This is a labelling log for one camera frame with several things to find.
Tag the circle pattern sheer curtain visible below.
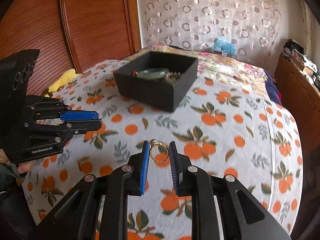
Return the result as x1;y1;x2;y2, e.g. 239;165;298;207
137;0;281;60

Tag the brown wooden side cabinet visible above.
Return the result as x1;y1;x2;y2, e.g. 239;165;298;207
273;55;320;156

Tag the orange print white blanket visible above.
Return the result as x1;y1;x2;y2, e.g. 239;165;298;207
23;60;303;233

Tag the dark bead bracelet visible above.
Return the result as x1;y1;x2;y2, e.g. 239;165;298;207
163;71;182;86

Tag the green jade bangle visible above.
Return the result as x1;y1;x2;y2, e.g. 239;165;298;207
136;68;169;80

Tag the yellow plush toy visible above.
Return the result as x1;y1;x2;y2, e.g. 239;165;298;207
41;69;79;97

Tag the navy blue bed sheet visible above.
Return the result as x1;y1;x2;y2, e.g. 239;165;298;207
265;71;282;105

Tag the person's left hand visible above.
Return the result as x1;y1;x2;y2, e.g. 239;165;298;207
0;149;34;174

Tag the blue plastic bag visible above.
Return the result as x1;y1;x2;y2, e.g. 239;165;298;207
211;38;236;56

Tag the red wooden wardrobe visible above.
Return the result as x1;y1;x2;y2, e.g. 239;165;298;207
1;0;141;95

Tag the clutter pile on cabinet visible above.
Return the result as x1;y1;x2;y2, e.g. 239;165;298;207
282;39;319;89

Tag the floral quilt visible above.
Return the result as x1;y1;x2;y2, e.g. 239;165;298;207
124;43;268;98

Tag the gold ring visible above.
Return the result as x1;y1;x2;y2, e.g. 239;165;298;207
149;138;171;163

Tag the black jewelry box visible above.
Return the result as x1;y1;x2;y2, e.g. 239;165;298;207
113;51;199;113

